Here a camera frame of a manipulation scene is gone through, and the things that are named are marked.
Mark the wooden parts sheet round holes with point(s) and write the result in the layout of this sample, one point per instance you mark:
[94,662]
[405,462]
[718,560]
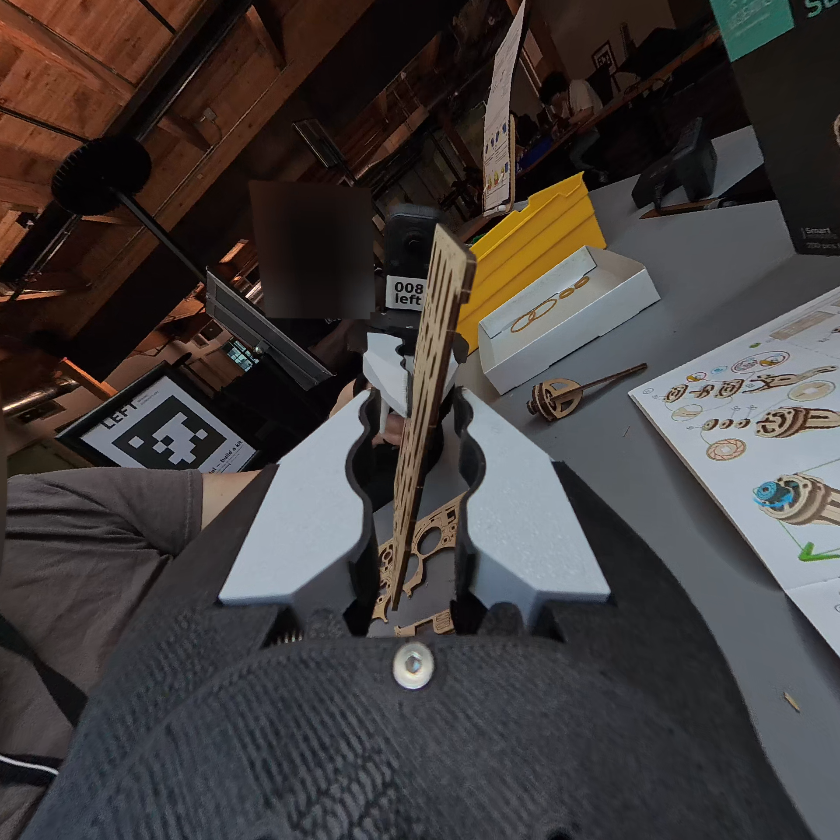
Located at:
[438,622]

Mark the white cardboard tray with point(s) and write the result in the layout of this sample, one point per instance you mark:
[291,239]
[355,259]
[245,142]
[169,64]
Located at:
[590,328]

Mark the person's grey shirt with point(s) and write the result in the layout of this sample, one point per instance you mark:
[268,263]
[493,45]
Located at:
[85,558]

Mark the framed wall picture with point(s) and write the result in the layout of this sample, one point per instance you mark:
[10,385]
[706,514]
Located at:
[603,55]

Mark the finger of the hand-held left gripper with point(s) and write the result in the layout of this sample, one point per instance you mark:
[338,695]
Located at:
[387,374]
[456,377]

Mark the person's left hand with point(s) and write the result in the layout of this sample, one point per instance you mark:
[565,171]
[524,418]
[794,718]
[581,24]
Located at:
[394,430]

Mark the black electronic device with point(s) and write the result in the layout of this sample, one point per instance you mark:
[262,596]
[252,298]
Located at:
[682,164]

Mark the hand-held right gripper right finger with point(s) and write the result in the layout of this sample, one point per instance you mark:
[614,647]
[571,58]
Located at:
[531,531]

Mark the yellow plastic bin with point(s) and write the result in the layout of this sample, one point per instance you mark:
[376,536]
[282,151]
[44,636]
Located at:
[525,249]

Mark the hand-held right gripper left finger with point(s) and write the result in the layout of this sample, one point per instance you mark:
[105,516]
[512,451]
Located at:
[295,538]

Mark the black white marker sign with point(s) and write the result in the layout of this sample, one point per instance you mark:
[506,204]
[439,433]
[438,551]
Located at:
[170,433]

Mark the dark flat hanging panel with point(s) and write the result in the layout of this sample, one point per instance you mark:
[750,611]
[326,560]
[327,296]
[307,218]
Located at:
[269,328]

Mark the black round ceiling fixture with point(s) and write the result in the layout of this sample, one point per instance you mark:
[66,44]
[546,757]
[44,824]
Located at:
[102,174]

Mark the wooden spindle sub-assembly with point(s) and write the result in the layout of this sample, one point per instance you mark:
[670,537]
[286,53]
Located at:
[554,397]

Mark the small wood chip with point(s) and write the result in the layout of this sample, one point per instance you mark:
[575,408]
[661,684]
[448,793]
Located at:
[793,702]

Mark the open assembly instruction booklet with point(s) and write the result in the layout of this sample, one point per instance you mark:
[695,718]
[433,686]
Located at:
[754,459]

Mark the distant printed instruction sheet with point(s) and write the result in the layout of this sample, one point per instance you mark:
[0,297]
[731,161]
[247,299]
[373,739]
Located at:
[502,131]

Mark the slotted wooden parts sheet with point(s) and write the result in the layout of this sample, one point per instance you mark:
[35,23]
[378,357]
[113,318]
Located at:
[464,289]

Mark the dark model kit box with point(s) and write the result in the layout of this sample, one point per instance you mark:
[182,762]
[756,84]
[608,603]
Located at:
[787,131]

